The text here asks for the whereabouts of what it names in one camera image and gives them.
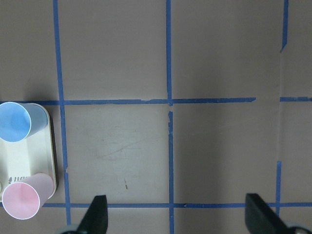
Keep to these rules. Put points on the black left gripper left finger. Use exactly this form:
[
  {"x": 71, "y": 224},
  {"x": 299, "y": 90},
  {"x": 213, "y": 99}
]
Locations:
[{"x": 95, "y": 220}]

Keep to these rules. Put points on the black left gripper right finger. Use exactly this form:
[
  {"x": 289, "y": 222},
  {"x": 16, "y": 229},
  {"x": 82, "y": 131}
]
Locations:
[{"x": 261, "y": 219}]

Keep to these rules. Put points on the pink plastic cup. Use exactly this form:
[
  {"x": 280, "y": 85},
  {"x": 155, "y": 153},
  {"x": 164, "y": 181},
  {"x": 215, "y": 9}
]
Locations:
[{"x": 23, "y": 199}]

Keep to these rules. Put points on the blue plastic cup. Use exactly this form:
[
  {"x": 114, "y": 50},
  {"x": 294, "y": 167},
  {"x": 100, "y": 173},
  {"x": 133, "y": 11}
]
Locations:
[{"x": 21, "y": 120}]

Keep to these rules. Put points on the cream serving tray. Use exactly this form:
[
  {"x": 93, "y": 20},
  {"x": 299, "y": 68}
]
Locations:
[{"x": 33, "y": 154}]

